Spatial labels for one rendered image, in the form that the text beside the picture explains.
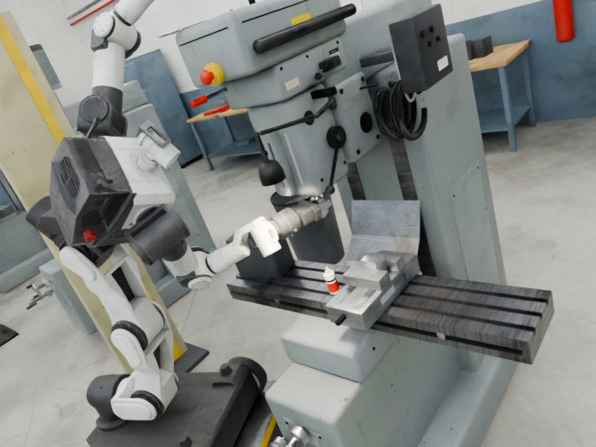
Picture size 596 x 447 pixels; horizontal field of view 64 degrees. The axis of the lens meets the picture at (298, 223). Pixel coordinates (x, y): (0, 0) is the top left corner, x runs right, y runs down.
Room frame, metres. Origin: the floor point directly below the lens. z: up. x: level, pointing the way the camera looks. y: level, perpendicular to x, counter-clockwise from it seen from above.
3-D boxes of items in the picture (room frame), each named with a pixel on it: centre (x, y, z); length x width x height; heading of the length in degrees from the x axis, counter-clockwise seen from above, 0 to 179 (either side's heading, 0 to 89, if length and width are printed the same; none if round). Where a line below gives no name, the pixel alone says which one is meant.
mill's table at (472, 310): (1.48, -0.12, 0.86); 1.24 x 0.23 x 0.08; 43
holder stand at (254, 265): (1.85, 0.19, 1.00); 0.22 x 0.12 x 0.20; 53
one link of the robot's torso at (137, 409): (1.62, 0.81, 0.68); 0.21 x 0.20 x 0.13; 64
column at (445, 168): (1.94, -0.54, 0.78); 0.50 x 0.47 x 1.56; 133
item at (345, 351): (1.52, -0.09, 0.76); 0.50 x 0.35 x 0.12; 133
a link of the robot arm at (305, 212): (1.48, -0.01, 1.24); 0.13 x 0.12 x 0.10; 24
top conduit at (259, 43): (1.43, -0.22, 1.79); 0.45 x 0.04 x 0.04; 133
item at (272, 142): (1.44, -0.01, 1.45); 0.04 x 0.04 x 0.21; 43
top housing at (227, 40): (1.53, -0.10, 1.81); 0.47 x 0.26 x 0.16; 133
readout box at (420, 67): (1.47, -0.54, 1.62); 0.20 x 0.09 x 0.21; 133
